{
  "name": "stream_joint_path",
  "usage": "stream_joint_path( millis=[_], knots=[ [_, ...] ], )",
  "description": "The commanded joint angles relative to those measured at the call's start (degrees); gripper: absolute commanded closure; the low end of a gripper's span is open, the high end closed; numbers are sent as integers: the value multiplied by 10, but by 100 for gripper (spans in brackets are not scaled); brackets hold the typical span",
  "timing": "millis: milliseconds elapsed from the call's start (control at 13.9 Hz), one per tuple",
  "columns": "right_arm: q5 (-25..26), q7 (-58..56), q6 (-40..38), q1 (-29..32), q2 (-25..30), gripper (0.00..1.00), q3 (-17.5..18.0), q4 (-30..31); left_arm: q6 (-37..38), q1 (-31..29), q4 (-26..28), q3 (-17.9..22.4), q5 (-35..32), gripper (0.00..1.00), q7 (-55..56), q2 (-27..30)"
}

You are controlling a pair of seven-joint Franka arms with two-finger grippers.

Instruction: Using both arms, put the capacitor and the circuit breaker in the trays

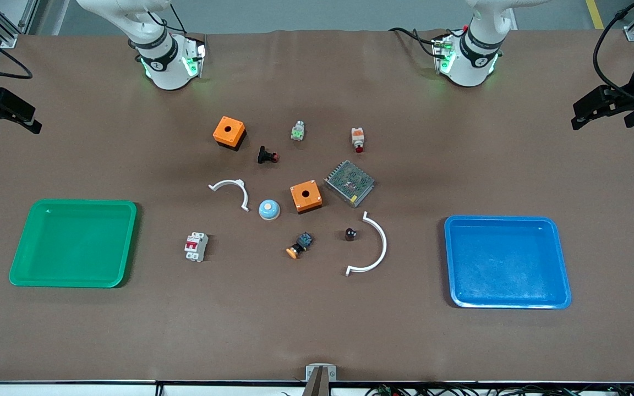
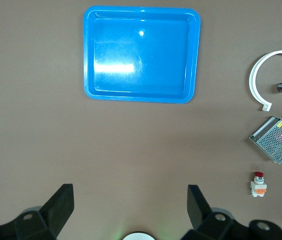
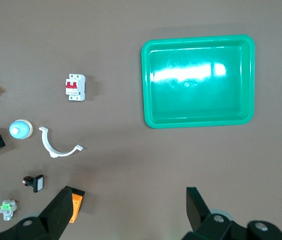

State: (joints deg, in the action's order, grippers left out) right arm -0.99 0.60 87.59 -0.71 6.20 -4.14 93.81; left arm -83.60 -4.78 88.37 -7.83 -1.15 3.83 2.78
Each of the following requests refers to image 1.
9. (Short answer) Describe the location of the blue dome buzzer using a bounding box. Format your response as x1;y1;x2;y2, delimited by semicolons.
258;199;281;221

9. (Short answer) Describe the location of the black arm base cable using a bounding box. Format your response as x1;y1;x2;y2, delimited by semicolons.
388;27;440;57

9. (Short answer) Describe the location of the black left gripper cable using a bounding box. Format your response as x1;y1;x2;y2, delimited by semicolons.
593;0;634;105

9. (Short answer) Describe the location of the white red circuit breaker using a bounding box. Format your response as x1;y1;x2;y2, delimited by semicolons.
184;232;209;262

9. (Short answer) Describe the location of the large white curved bracket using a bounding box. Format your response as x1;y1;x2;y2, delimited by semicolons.
346;211;388;277

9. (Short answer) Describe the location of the metal mesh power supply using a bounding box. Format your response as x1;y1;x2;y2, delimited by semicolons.
325;160;376;208

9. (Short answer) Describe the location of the small white curved bracket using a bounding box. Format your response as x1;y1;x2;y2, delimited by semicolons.
209;179;250;212

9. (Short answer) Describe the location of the orange blue push button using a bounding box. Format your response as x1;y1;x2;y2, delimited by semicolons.
286;232;314;260

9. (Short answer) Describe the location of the green plastic tray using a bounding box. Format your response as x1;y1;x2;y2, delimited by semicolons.
9;199;138;288

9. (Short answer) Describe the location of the blue plastic tray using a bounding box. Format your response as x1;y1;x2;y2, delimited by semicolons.
444;215;572;309

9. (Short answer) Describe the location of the orange button box upper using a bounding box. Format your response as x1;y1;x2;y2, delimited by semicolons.
212;115;247;151

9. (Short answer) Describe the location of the orange button box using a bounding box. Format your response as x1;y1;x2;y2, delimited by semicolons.
289;180;323;214
212;115;247;151

